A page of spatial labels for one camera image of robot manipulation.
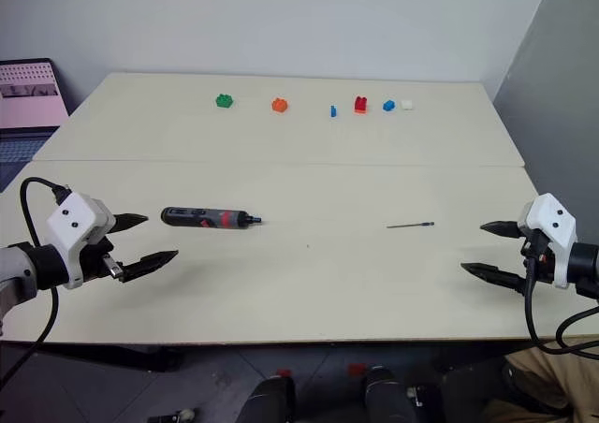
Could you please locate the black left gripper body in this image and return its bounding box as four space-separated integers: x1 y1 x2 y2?
79 214 127 284

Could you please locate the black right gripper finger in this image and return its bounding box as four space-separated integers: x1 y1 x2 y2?
460 261 530 294
479 220 522 241

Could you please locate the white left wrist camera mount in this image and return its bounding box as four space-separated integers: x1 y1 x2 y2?
45 192 117 290

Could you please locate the tan cloth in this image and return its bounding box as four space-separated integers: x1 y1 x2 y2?
481 336 599 423

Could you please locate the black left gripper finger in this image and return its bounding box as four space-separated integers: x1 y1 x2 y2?
112 213 151 234
120 249 181 284

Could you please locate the black red electric screwdriver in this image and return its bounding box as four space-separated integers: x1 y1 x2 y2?
160 206 264 230

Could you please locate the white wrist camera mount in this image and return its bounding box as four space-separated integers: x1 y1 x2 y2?
45 192 117 290
519 193 578 289

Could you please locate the dark rounded shape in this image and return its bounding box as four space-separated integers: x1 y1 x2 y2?
363 365 418 423
241 374 297 423

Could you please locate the grey partition panel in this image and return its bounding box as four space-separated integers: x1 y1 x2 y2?
489 0 599 237

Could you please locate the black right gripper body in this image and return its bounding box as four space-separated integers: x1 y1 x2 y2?
516 223 559 284

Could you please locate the laptop with pink screen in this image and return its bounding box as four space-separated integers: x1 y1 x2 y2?
0 57 71 193

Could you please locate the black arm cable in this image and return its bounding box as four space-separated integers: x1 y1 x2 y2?
0 176 72 388
522 233 599 355

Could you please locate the small caster wheel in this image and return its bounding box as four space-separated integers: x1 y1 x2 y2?
148 407 198 423

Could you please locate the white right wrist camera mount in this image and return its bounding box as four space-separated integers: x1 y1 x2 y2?
519 193 578 289

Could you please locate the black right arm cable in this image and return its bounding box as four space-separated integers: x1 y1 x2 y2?
522 233 599 355

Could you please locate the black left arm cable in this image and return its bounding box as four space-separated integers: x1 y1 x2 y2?
0 176 72 388

